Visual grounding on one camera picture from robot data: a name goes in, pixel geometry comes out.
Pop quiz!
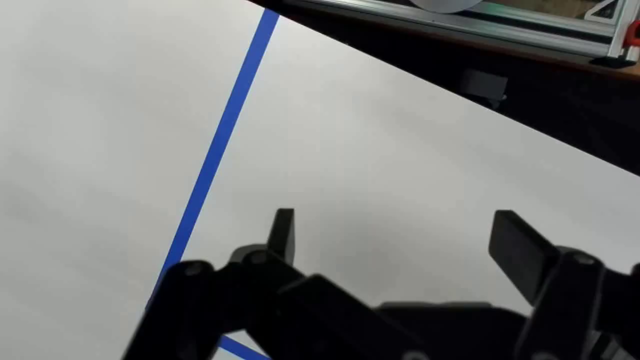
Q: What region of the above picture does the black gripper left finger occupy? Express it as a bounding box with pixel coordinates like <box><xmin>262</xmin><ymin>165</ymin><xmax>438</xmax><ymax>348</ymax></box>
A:
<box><xmin>121</xmin><ymin>205</ymin><xmax>428</xmax><ymax>360</ymax></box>

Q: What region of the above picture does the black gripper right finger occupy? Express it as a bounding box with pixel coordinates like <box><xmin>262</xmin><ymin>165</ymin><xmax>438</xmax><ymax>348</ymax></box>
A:
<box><xmin>488</xmin><ymin>207</ymin><xmax>640</xmax><ymax>360</ymax></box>

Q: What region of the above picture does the long blue tape strip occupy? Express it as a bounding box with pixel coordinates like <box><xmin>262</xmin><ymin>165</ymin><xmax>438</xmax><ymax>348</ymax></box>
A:
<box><xmin>218</xmin><ymin>334</ymin><xmax>271</xmax><ymax>360</ymax></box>

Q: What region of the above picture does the short blue tape strip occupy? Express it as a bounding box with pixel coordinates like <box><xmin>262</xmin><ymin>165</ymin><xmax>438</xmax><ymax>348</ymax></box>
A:
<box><xmin>149</xmin><ymin>7</ymin><xmax>281</xmax><ymax>298</ymax></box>

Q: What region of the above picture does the grey box under platform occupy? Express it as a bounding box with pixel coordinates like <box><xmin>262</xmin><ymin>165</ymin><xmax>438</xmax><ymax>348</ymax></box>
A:
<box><xmin>459</xmin><ymin>68</ymin><xmax>513</xmax><ymax>110</ymax></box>

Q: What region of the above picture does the aluminium profile rail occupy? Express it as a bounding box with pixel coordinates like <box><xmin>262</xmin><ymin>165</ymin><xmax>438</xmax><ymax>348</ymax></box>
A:
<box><xmin>281</xmin><ymin>0</ymin><xmax>640</xmax><ymax>63</ymax></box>

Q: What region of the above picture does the red bracket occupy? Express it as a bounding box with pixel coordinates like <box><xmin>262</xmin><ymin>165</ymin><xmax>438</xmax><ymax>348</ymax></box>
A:
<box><xmin>621</xmin><ymin>13</ymin><xmax>640</xmax><ymax>49</ymax></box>

